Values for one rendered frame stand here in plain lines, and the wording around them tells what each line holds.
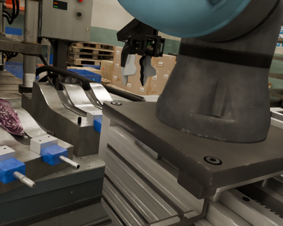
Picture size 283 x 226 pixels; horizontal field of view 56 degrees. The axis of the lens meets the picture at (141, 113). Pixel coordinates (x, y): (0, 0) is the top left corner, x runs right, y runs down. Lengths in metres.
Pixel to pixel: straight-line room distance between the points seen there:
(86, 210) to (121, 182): 0.42
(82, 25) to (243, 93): 1.41
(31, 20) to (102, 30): 7.04
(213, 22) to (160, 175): 0.23
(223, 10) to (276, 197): 0.25
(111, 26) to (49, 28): 7.01
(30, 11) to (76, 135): 0.80
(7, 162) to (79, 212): 0.34
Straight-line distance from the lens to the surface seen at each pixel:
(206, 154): 0.26
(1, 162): 0.59
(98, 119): 0.76
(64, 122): 0.81
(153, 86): 4.84
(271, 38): 0.34
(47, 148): 0.64
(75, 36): 1.64
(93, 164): 0.73
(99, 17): 8.35
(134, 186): 0.43
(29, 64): 1.42
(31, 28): 1.41
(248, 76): 0.32
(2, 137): 0.72
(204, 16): 0.18
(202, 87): 0.31
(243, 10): 0.21
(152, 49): 0.76
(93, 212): 0.89
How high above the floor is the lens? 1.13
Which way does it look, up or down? 15 degrees down
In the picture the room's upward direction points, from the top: 9 degrees clockwise
